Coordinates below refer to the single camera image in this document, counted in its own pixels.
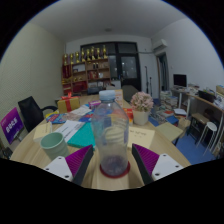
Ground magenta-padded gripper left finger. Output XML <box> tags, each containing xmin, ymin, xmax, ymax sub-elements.
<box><xmin>43</xmin><ymin>143</ymin><xmax>95</xmax><ymax>187</ymax></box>

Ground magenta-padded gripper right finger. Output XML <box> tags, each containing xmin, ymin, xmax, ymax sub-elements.
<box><xmin>131</xmin><ymin>143</ymin><xmax>185</xmax><ymax>185</ymax></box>

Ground clear plastic water bottle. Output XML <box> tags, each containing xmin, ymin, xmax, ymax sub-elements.
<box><xmin>90</xmin><ymin>89</ymin><xmax>130</xmax><ymax>178</ymax></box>

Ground pale green cup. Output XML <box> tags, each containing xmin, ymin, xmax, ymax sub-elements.
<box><xmin>39</xmin><ymin>131</ymin><xmax>71</xmax><ymax>161</ymax></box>

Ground small low wooden table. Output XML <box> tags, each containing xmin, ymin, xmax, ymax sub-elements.
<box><xmin>155</xmin><ymin>121</ymin><xmax>184</xmax><ymax>146</ymax></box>

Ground pale yellow envelope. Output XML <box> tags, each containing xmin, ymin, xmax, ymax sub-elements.
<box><xmin>126</xmin><ymin>125</ymin><xmax>156</xmax><ymax>150</ymax></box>

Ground pale yellow notebook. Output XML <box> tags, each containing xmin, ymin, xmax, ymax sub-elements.
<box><xmin>32</xmin><ymin>121</ymin><xmax>54</xmax><ymax>143</ymax></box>

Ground white paper booklet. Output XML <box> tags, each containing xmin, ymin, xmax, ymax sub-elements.
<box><xmin>53</xmin><ymin>119</ymin><xmax>86</xmax><ymax>143</ymax></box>

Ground flat round red coaster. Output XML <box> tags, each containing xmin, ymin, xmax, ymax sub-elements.
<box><xmin>99</xmin><ymin>160</ymin><xmax>132</xmax><ymax>179</ymax></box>

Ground blue and red book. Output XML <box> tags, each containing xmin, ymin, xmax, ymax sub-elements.
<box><xmin>49</xmin><ymin>113</ymin><xmax>68</xmax><ymax>125</ymax></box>

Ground white round stool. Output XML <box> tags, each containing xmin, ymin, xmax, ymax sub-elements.
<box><xmin>195</xmin><ymin>121</ymin><xmax>218</xmax><ymax>148</ymax></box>

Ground orange book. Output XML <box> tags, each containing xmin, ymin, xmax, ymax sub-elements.
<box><xmin>123</xmin><ymin>108</ymin><xmax>134</xmax><ymax>124</ymax></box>

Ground black office chair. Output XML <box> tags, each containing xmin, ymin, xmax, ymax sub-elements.
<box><xmin>17</xmin><ymin>95</ymin><xmax>58</xmax><ymax>134</ymax></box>

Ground yellow gift box red ribbon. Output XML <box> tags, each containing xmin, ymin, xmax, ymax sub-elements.
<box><xmin>57</xmin><ymin>92</ymin><xmax>81</xmax><ymax>114</ymax></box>

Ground purple sign board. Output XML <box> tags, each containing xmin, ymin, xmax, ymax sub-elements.
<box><xmin>0</xmin><ymin>107</ymin><xmax>25</xmax><ymax>145</ymax></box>

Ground pile of books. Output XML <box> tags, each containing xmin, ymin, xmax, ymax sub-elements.
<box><xmin>159</xmin><ymin>89</ymin><xmax>179</xmax><ymax>118</ymax></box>

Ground pink flowers in white pot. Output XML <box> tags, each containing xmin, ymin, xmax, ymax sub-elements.
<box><xmin>129</xmin><ymin>91</ymin><xmax>155</xmax><ymax>126</ymax></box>

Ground pink flat box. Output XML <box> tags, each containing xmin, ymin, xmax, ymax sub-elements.
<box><xmin>88</xmin><ymin>99</ymin><xmax>102</xmax><ymax>109</ymax></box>

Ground cluttered wooden side desk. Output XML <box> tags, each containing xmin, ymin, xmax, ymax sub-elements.
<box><xmin>171</xmin><ymin>87</ymin><xmax>224</xmax><ymax>158</ymax></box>

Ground brown padded chair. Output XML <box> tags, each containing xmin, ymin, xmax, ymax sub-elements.
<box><xmin>121</xmin><ymin>84</ymin><xmax>139</xmax><ymax>103</ymax></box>

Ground orange and white carton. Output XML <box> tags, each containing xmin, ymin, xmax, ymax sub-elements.
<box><xmin>113</xmin><ymin>88</ymin><xmax>124</xmax><ymax>108</ymax></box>

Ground black computer monitor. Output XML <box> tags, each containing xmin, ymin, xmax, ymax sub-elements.
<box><xmin>172</xmin><ymin>73</ymin><xmax>188</xmax><ymax>89</ymax></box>

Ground wooden shelf unit with trophies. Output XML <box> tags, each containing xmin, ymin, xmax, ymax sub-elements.
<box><xmin>61</xmin><ymin>44</ymin><xmax>112</xmax><ymax>96</ymax></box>

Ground dark glass door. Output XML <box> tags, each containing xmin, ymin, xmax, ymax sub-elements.
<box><xmin>79</xmin><ymin>41</ymin><xmax>142</xmax><ymax>92</ymax></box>

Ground white wall air conditioner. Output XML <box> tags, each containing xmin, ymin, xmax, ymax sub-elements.
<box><xmin>151</xmin><ymin>38</ymin><xmax>169</xmax><ymax>53</ymax></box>

